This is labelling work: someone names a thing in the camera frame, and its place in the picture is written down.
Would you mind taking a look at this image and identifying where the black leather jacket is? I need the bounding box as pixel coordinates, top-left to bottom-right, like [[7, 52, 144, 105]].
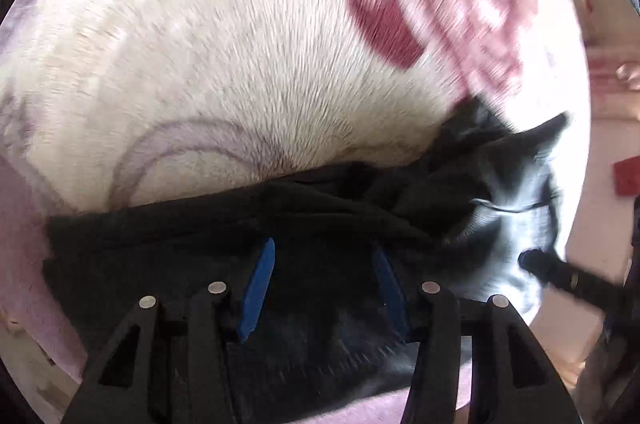
[[43, 99, 567, 423]]

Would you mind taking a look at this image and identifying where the floral purple bed blanket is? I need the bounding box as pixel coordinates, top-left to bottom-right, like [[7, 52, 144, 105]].
[[1, 0, 589, 423]]

